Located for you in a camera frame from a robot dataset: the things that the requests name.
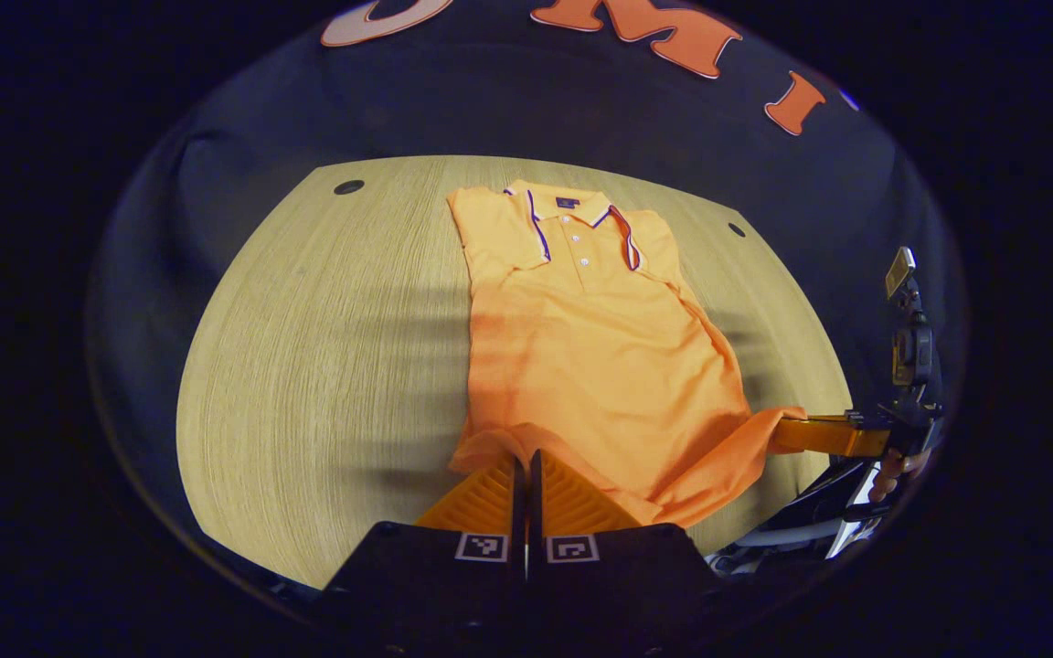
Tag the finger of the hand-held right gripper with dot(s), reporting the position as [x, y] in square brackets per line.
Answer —
[833, 434]

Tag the orange polo T-shirt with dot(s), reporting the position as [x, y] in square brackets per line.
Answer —
[600, 366]

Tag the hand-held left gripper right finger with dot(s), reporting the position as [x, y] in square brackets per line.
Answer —
[618, 585]

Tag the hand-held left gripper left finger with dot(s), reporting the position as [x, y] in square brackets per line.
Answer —
[453, 585]

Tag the black backdrop cloth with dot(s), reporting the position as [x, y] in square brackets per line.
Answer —
[490, 100]

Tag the black and white object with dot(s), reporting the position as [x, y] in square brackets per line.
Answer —
[810, 516]

